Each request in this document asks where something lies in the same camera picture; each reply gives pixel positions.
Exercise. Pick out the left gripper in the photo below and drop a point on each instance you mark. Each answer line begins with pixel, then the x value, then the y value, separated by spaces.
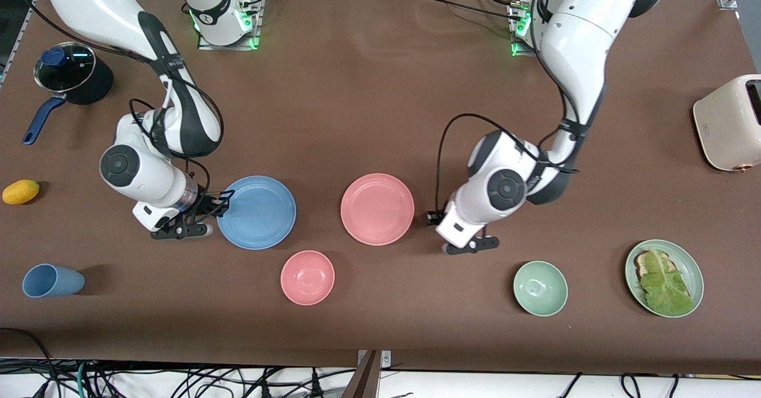
pixel 433 218

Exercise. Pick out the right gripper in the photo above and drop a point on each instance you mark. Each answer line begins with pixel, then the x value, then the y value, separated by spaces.
pixel 206 203

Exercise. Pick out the blue shallow plate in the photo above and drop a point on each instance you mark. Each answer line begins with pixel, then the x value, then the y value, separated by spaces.
pixel 258 213

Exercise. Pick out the pink shallow plate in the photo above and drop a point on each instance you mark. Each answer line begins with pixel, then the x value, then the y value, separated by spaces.
pixel 377 209

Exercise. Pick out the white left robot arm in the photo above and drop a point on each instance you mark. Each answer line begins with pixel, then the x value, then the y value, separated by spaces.
pixel 582 35

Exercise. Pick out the pink deep bowl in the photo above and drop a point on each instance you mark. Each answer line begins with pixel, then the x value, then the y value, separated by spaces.
pixel 307 278

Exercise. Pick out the green deep bowl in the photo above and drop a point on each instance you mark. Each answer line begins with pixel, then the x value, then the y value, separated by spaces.
pixel 540 288

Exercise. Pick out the blue cup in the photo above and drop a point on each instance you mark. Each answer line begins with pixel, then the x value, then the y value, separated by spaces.
pixel 53 281

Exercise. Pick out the dark slanted bar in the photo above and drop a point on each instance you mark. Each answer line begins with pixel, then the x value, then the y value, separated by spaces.
pixel 364 381

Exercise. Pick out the yellow lemon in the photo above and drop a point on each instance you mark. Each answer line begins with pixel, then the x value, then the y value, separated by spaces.
pixel 21 192

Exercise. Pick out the glass lid with blue knob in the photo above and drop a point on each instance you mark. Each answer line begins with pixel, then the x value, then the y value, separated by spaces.
pixel 62 65

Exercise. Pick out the toast bread slice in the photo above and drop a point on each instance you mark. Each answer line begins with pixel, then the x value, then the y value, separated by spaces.
pixel 641 262

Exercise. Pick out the green lettuce leaf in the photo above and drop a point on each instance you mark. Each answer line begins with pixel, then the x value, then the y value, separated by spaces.
pixel 666 288

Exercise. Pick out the green shallow plate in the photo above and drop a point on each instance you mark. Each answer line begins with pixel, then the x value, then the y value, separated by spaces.
pixel 692 273

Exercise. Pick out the cream toaster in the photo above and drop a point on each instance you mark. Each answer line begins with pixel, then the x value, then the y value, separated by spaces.
pixel 725 124

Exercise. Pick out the metal table edge bracket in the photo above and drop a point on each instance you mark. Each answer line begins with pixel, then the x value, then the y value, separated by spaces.
pixel 386 357

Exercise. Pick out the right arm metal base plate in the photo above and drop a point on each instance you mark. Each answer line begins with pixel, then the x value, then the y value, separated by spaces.
pixel 252 35

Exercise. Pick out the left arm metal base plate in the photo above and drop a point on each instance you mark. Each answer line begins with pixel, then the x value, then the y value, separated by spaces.
pixel 518 26

